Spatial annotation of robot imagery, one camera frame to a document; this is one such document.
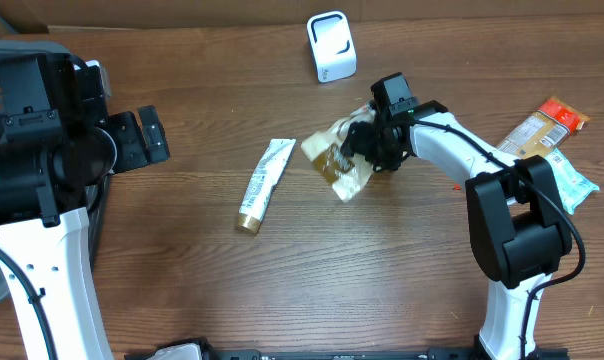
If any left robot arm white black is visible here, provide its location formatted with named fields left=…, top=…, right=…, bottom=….
left=0, top=52, right=170, bottom=359

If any beige paper pouch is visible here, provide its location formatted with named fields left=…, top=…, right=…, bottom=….
left=301, top=103, right=376, bottom=203

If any white barcode scanner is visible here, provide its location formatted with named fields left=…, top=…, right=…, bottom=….
left=306, top=11, right=357, bottom=83

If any orange spaghetti pack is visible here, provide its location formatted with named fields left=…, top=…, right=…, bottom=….
left=497, top=96, right=590, bottom=159

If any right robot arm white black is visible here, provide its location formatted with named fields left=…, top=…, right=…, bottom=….
left=341, top=73, right=584, bottom=359

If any white cream tube gold cap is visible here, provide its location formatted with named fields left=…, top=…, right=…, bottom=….
left=236, top=139, right=296, bottom=235

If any teal wet wipes pack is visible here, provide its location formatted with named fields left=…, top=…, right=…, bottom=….
left=545, top=149, right=600, bottom=215

